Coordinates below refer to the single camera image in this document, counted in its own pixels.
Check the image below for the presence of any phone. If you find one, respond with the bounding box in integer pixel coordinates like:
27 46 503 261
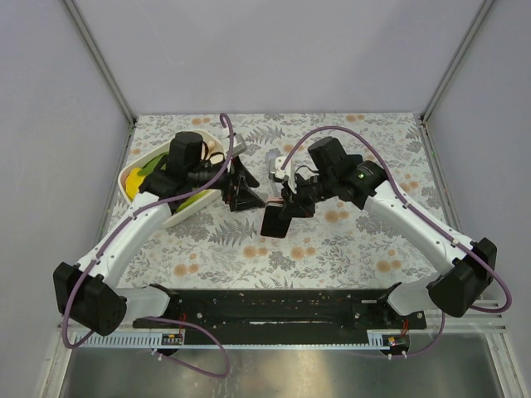
260 198 291 239

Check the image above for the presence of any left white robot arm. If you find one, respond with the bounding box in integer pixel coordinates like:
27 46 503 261
53 130 265 336

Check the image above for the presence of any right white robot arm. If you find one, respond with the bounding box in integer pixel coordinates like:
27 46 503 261
269 137 497 318

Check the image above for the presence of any green bok choy toy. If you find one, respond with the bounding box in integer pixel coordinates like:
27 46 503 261
175 190 211 213

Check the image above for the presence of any cream oval plastic tray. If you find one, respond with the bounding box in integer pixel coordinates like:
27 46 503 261
117 129 224 228

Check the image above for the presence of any beige mushroom toy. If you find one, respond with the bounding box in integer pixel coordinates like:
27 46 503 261
206 141 217 158

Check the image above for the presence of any green leaf toy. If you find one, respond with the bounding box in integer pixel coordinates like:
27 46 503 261
139 153 168 176

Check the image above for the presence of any yellow cabbage toy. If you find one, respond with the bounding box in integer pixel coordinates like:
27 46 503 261
124 167 145 201

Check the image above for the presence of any floral patterned table mat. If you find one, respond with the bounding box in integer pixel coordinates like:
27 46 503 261
119 113 443 289

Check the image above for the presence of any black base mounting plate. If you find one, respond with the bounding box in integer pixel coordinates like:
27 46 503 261
133 289 426 347

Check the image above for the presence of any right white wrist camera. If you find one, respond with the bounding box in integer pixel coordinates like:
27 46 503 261
277 157 297 193

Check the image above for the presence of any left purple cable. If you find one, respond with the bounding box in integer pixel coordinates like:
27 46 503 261
61 112 233 379

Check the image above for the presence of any purple cable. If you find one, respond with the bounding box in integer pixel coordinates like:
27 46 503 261
61 112 233 379
280 125 514 361

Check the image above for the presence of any aluminium frame rail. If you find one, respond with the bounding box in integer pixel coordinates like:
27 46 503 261
61 0 137 125

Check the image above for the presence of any white slotted cable duct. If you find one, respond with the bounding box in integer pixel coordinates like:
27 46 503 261
81 330 185 349

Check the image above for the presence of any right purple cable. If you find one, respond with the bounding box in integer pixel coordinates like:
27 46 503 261
280 125 514 361

